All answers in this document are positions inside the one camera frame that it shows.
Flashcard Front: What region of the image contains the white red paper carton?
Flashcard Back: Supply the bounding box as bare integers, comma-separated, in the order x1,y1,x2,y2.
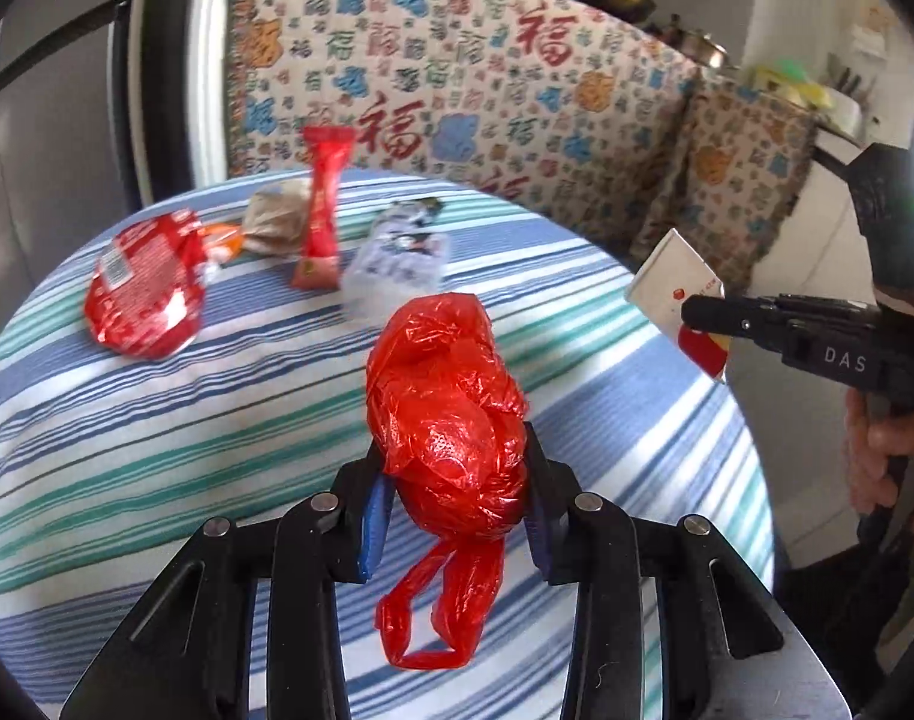
626,229,730,380

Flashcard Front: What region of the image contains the red plastic bag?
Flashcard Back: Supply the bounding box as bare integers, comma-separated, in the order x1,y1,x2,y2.
366,293,528,671

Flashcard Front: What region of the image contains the right hand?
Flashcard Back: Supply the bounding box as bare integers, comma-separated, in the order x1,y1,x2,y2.
844,390,914,515

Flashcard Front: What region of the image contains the tall red wrapper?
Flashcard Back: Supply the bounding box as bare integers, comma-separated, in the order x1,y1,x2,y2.
291,125,356,289

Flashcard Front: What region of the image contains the metal pot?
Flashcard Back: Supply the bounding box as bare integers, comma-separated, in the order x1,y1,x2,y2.
644,13,729,70

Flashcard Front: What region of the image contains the clear plastic wipes pack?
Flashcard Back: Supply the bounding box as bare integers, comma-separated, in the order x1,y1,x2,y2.
340,223,450,327

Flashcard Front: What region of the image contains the red snack bag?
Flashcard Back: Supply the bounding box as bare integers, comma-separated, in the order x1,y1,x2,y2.
83,210,208,359

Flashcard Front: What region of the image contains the beige crumpled paper bag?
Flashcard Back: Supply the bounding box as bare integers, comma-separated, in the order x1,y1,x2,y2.
240,177,311,257

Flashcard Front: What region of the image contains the orange small wrapper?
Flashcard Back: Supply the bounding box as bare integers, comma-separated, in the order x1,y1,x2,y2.
199,223,244,265

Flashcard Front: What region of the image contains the black foil wrapper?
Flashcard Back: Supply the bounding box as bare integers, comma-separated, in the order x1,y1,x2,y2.
371,197,444,236

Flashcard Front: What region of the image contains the patterned fu character blanket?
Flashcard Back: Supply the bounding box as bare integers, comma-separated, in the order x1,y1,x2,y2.
224,0,816,293

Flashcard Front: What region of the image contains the grey refrigerator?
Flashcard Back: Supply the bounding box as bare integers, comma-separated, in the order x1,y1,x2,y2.
0,0,140,327

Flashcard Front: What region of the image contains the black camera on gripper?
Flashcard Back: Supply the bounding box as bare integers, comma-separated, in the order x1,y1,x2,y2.
847,143,914,317

